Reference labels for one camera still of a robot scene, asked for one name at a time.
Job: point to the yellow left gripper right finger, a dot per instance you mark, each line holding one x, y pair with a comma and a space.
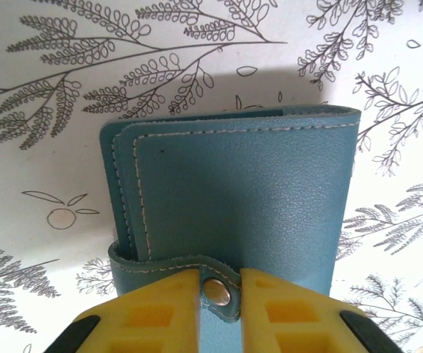
288, 312

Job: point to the teal leather card holder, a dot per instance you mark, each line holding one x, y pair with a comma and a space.
233, 184

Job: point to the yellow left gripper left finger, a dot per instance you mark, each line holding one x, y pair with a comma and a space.
141, 312

